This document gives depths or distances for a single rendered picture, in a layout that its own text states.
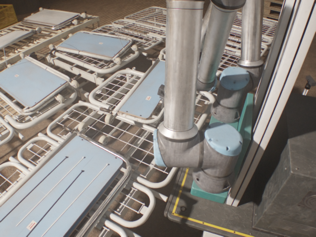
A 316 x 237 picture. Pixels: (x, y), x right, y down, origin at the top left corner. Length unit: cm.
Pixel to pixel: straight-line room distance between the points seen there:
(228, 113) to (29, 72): 163
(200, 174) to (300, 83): 253
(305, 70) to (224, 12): 303
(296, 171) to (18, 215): 117
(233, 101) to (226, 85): 10
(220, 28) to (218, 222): 96
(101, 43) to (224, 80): 156
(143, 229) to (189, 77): 116
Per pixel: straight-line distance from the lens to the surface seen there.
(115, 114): 140
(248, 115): 111
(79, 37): 271
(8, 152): 239
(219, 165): 92
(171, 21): 72
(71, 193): 119
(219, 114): 134
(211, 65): 100
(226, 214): 138
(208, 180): 100
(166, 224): 166
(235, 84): 123
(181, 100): 77
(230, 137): 90
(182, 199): 138
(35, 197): 123
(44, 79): 201
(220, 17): 82
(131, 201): 125
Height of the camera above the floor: 153
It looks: 42 degrees down
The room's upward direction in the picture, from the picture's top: straight up
